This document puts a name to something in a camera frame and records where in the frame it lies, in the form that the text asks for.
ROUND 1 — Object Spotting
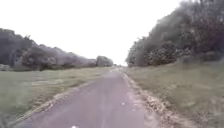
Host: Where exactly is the grey asphalt path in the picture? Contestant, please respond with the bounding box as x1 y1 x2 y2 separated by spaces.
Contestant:
13 68 164 128

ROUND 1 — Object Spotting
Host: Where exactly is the grass verge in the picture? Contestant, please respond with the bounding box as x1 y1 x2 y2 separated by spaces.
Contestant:
119 59 224 128

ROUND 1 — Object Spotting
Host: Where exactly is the row of tall trees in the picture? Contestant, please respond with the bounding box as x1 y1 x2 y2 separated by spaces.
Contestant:
125 0 224 68

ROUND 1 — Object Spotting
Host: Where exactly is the grass field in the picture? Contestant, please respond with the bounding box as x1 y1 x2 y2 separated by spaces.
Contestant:
0 65 116 126

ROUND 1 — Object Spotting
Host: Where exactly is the strip of fallen leaves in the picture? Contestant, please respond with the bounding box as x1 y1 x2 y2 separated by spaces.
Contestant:
119 69 201 128

